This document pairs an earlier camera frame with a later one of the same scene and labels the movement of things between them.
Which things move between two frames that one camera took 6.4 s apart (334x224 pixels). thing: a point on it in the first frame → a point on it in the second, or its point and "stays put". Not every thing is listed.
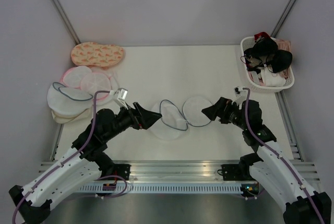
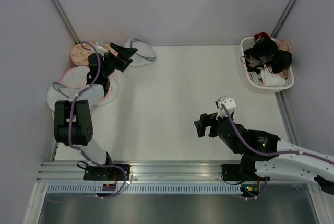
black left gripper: x=141 y=118 → x=124 y=55
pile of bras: x=268 y=60 stays put
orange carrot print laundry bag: x=94 y=54 stays put
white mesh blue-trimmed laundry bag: x=174 y=124 → x=144 y=54
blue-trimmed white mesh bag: x=64 y=101 stays put
